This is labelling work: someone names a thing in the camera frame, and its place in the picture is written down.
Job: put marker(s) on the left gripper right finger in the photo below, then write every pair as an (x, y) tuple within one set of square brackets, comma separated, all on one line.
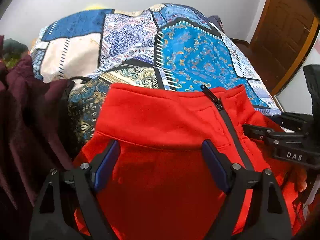
[(268, 217)]

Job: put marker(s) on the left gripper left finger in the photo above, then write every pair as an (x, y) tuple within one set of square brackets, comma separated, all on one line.
[(67, 206)]

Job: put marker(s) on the red zip jacket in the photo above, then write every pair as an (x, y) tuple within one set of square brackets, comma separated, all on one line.
[(160, 187)]

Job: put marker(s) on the person's right hand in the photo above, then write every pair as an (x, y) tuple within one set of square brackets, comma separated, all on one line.
[(299, 176)]

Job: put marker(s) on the white heart sliding door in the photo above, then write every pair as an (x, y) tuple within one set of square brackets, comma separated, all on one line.
[(295, 97)]

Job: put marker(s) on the folded maroon garment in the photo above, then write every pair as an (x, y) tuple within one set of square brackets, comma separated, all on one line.
[(31, 111)]

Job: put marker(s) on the grey backpack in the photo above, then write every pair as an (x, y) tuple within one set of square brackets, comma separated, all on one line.
[(215, 20)]

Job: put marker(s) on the blue patchwork quilt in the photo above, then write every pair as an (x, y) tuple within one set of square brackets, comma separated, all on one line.
[(167, 46)]

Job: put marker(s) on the dark green cushion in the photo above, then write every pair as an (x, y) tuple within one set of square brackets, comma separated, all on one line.
[(13, 48)]

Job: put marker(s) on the yellow curved tube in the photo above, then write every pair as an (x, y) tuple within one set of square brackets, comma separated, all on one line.
[(95, 6)]

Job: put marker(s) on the wooden wardrobe frame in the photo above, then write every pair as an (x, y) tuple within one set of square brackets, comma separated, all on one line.
[(297, 60)]

